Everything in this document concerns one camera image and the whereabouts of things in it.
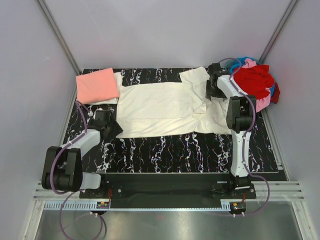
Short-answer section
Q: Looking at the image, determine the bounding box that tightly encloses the cream white t shirt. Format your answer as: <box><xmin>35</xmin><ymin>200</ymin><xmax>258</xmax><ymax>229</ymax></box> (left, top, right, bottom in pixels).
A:
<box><xmin>116</xmin><ymin>66</ymin><xmax>231</xmax><ymax>139</ymax></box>

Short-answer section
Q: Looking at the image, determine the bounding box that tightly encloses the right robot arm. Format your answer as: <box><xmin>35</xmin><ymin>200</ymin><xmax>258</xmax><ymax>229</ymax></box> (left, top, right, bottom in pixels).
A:
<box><xmin>206</xmin><ymin>62</ymin><xmax>256</xmax><ymax>199</ymax></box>

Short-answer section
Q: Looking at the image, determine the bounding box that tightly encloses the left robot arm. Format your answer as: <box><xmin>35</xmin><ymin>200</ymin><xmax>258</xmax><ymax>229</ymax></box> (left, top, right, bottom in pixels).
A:
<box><xmin>41</xmin><ymin>110</ymin><xmax>123</xmax><ymax>198</ymax></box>

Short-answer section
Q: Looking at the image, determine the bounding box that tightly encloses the folded white t shirt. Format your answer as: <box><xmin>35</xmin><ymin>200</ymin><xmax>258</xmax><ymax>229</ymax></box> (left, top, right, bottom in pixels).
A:
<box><xmin>82</xmin><ymin>68</ymin><xmax>123</xmax><ymax>105</ymax></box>

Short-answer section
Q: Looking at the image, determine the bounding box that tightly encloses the blue t shirt in basket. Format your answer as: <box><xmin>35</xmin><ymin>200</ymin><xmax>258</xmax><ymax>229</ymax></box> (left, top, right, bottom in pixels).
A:
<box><xmin>230</xmin><ymin>57</ymin><xmax>275</xmax><ymax>100</ymax></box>

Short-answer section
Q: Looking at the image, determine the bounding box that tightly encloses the red t shirt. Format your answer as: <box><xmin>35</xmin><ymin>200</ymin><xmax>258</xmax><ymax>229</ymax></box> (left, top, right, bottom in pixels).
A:
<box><xmin>233</xmin><ymin>64</ymin><xmax>281</xmax><ymax>104</ymax></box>

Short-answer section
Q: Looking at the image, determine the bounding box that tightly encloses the folded pink t shirt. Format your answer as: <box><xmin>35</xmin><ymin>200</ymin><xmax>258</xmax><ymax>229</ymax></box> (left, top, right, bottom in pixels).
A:
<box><xmin>76</xmin><ymin>68</ymin><xmax>119</xmax><ymax>104</ymax></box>

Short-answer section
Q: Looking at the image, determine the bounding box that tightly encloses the pink t shirt in basket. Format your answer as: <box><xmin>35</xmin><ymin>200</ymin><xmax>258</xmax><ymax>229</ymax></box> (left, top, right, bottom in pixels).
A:
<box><xmin>242</xmin><ymin>58</ymin><xmax>271</xmax><ymax>112</ymax></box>

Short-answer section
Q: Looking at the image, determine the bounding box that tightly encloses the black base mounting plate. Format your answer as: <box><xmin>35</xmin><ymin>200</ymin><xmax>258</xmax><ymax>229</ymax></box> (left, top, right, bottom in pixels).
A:
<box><xmin>80</xmin><ymin>173</ymin><xmax>257</xmax><ymax>200</ymax></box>

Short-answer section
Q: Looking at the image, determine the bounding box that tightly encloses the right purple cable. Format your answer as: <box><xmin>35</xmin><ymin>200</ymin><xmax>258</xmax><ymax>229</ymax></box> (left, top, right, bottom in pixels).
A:
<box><xmin>204</xmin><ymin>57</ymin><xmax>271</xmax><ymax>217</ymax></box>

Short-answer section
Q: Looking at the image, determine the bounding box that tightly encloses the purple cable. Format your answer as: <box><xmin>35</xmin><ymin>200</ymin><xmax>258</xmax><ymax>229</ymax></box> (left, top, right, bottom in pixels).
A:
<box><xmin>204</xmin><ymin>57</ymin><xmax>271</xmax><ymax>217</ymax></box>
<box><xmin>49</xmin><ymin>101</ymin><xmax>107</xmax><ymax>238</ymax></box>

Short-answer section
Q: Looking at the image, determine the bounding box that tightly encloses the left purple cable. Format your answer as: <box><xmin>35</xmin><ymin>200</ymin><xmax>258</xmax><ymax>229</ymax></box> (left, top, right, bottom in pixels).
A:
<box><xmin>49</xmin><ymin>101</ymin><xmax>107</xmax><ymax>238</ymax></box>

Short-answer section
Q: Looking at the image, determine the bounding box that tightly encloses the left aluminium frame post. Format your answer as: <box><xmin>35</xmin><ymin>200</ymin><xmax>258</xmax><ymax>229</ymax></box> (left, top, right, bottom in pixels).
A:
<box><xmin>35</xmin><ymin>0</ymin><xmax>82</xmax><ymax>75</ymax></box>

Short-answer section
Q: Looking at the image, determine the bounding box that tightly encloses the aluminium frame post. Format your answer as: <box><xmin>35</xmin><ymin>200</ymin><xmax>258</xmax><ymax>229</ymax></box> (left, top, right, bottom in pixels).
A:
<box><xmin>35</xmin><ymin>0</ymin><xmax>82</xmax><ymax>75</ymax></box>
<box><xmin>259</xmin><ymin>0</ymin><xmax>300</xmax><ymax>63</ymax></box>

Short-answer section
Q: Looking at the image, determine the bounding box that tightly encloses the right aluminium frame post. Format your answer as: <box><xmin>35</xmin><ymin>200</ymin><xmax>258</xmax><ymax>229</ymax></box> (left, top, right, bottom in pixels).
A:
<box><xmin>259</xmin><ymin>0</ymin><xmax>300</xmax><ymax>63</ymax></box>

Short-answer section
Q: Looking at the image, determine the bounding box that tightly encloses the white slotted cable duct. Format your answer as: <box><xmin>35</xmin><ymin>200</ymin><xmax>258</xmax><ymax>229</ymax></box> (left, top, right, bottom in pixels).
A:
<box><xmin>44</xmin><ymin>200</ymin><xmax>231</xmax><ymax>212</ymax></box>

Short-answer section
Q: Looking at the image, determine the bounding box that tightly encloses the aluminium rail front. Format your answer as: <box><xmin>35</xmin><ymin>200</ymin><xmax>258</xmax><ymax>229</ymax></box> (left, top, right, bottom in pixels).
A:
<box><xmin>32</xmin><ymin>181</ymin><xmax>305</xmax><ymax>202</ymax></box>

